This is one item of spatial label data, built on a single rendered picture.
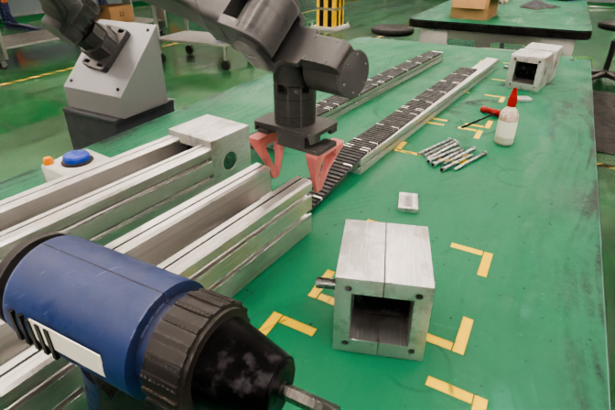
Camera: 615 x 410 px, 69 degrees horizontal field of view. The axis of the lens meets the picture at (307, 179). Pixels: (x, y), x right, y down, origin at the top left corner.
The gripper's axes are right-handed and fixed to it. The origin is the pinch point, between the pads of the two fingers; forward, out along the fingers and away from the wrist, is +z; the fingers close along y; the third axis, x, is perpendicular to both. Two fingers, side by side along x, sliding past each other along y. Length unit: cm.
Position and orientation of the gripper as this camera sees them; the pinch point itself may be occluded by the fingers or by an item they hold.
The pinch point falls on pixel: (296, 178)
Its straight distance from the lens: 65.9
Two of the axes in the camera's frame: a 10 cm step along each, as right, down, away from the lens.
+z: 0.0, 8.9, 4.6
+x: 5.7, -3.8, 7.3
